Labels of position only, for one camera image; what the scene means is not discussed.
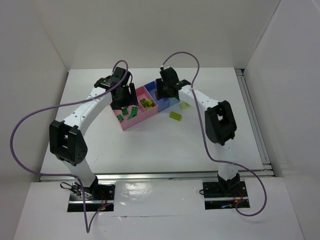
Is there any aluminium front rail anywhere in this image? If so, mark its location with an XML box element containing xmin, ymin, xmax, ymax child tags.
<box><xmin>39</xmin><ymin>169</ymin><xmax>275</xmax><ymax>182</ymax></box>

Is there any aluminium side rail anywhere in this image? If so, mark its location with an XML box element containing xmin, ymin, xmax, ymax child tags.
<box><xmin>235</xmin><ymin>68</ymin><xmax>273</xmax><ymax>172</ymax></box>

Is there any green square lego brick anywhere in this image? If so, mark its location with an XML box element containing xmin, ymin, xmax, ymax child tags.
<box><xmin>116</xmin><ymin>114</ymin><xmax>124</xmax><ymax>122</ymax></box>

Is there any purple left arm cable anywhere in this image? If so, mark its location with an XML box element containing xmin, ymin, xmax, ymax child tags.
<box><xmin>9</xmin><ymin>59</ymin><xmax>130</xmax><ymax>233</ymax></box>

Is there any green long lego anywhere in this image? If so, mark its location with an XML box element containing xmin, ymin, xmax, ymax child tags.
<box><xmin>128</xmin><ymin>106</ymin><xmax>139</xmax><ymax>120</ymax></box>

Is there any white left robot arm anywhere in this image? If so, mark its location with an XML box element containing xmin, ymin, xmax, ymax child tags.
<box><xmin>49</xmin><ymin>67</ymin><xmax>138</xmax><ymax>199</ymax></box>

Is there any orange 2x4 lego plate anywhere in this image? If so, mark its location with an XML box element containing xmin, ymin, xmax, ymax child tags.
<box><xmin>154</xmin><ymin>90</ymin><xmax>161</xmax><ymax>100</ymax></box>

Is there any lime 2x4 lego plate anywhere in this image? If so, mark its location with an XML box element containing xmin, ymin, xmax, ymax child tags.
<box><xmin>169</xmin><ymin>111</ymin><xmax>182</xmax><ymax>121</ymax></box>

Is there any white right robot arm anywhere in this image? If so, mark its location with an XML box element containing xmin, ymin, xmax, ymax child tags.
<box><xmin>155</xmin><ymin>66</ymin><xmax>240</xmax><ymax>196</ymax></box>

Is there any green and yellow lego stack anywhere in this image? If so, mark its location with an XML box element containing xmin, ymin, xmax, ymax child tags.
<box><xmin>144</xmin><ymin>99</ymin><xmax>154</xmax><ymax>111</ymax></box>

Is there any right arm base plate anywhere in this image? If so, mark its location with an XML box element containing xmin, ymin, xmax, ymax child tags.
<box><xmin>199</xmin><ymin>181</ymin><xmax>250</xmax><ymax>210</ymax></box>

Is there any pink two-compartment bin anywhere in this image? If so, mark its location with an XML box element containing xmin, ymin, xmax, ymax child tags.
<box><xmin>109</xmin><ymin>85</ymin><xmax>160</xmax><ymax>131</ymax></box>

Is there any green 2x2 lego brick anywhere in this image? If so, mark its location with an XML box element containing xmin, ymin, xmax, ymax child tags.
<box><xmin>121</xmin><ymin>107</ymin><xmax>129</xmax><ymax>116</ymax></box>

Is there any light blue bin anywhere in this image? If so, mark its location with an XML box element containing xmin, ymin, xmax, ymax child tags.
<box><xmin>169</xmin><ymin>97</ymin><xmax>180</xmax><ymax>107</ymax></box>

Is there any dark blue bin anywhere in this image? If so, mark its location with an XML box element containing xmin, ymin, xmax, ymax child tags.
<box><xmin>144</xmin><ymin>81</ymin><xmax>170</xmax><ymax>112</ymax></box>

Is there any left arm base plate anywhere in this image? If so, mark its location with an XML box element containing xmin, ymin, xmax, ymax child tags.
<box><xmin>60</xmin><ymin>182</ymin><xmax>116</xmax><ymax>213</ymax></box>

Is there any pale lime 2x2 lego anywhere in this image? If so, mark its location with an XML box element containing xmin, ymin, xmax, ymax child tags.
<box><xmin>179</xmin><ymin>101</ymin><xmax>189</xmax><ymax>109</ymax></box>

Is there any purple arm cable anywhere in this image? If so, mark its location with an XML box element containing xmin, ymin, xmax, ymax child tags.
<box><xmin>161</xmin><ymin>51</ymin><xmax>268</xmax><ymax>216</ymax></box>
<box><xmin>9</xmin><ymin>59</ymin><xmax>130</xmax><ymax>233</ymax></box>

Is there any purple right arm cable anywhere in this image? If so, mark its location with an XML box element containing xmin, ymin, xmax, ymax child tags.
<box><xmin>161</xmin><ymin>51</ymin><xmax>268</xmax><ymax>216</ymax></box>

